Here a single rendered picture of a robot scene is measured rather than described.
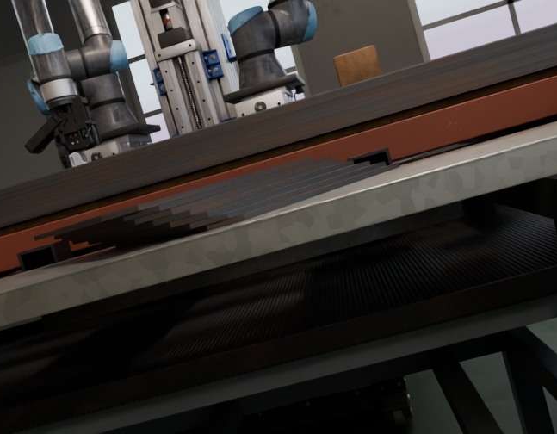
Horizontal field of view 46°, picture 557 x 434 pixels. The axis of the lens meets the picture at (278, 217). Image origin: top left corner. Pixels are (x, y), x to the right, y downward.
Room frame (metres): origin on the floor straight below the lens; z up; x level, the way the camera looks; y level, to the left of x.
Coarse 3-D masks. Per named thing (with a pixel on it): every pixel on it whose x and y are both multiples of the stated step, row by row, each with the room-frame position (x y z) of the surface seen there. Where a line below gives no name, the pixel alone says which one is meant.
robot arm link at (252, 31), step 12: (240, 12) 1.94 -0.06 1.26; (252, 12) 1.94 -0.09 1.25; (264, 12) 1.97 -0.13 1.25; (228, 24) 1.97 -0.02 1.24; (240, 24) 1.93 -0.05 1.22; (252, 24) 1.93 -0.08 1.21; (264, 24) 1.94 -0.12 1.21; (276, 24) 1.95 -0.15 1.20; (240, 36) 1.94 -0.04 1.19; (252, 36) 1.93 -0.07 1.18; (264, 36) 1.94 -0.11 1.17; (276, 36) 1.96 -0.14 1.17; (240, 48) 1.95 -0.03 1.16; (252, 48) 1.93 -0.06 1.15; (264, 48) 1.94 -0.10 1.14; (276, 48) 2.01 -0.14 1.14
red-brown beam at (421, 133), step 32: (480, 96) 0.86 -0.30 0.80; (512, 96) 0.83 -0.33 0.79; (544, 96) 0.83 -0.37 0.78; (352, 128) 0.88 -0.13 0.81; (384, 128) 0.85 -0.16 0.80; (416, 128) 0.84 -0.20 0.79; (448, 128) 0.84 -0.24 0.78; (480, 128) 0.84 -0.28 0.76; (256, 160) 0.89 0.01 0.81; (288, 160) 0.86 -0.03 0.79; (384, 160) 0.85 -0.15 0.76; (128, 192) 0.91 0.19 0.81; (160, 192) 0.88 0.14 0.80; (32, 224) 0.93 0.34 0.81; (64, 224) 0.89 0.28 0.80; (0, 256) 0.90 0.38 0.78
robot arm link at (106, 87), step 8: (88, 80) 2.01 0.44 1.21; (96, 80) 2.01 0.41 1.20; (104, 80) 2.02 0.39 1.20; (112, 80) 2.04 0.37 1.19; (80, 88) 2.00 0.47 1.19; (88, 88) 2.01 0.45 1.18; (96, 88) 2.02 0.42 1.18; (104, 88) 2.02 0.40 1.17; (112, 88) 2.03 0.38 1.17; (120, 88) 2.06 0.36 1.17; (88, 96) 2.02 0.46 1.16; (96, 96) 2.02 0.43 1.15; (104, 96) 2.02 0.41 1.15; (112, 96) 2.03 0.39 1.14; (120, 96) 2.05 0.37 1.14; (88, 104) 2.04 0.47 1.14
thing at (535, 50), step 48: (480, 48) 0.83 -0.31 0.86; (528, 48) 0.83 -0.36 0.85; (336, 96) 0.85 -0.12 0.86; (384, 96) 0.85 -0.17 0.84; (432, 96) 0.84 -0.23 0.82; (192, 144) 0.87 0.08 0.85; (240, 144) 0.87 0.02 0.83; (288, 144) 0.88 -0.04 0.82; (0, 192) 0.90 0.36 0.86; (48, 192) 0.89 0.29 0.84; (96, 192) 0.89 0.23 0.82
